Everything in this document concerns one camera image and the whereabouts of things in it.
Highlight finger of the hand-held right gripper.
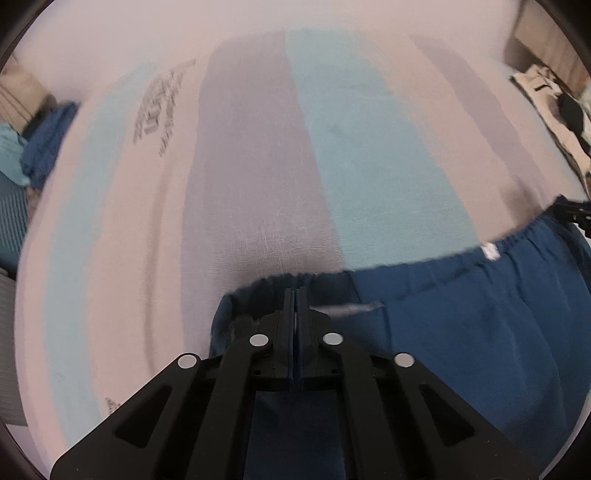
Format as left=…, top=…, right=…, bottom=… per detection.
left=551, top=195, right=591, bottom=238

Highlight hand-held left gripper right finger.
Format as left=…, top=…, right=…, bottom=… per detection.
left=296, top=288, right=539, bottom=480

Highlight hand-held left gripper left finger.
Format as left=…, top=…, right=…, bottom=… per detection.
left=50, top=288, right=295, bottom=480

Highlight blue pants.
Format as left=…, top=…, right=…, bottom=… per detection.
left=210, top=210, right=591, bottom=480

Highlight white and black garment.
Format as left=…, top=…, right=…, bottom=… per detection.
left=556, top=90, right=591, bottom=148

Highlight striped bed sheet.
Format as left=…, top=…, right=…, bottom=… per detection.
left=14, top=0, right=591, bottom=462

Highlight dark blue garment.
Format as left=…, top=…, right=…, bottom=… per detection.
left=19, top=102, right=79, bottom=190

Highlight light blue cloth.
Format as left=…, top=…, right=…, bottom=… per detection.
left=0, top=122, right=31, bottom=188

